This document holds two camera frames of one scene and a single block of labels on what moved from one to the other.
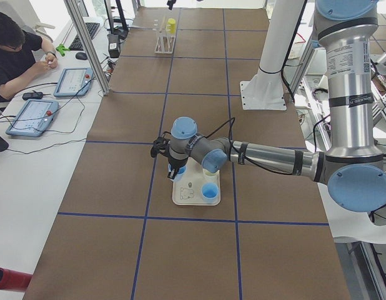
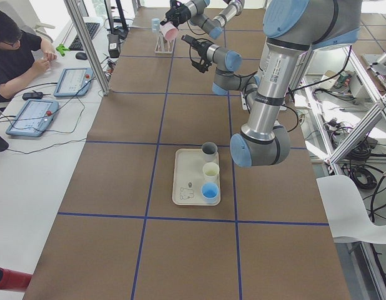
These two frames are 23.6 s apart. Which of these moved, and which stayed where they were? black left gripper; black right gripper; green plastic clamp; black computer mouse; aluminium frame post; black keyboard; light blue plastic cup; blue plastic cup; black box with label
Moved: black right gripper; black left gripper; light blue plastic cup
Stayed: green plastic clamp; aluminium frame post; black keyboard; black computer mouse; blue plastic cup; black box with label
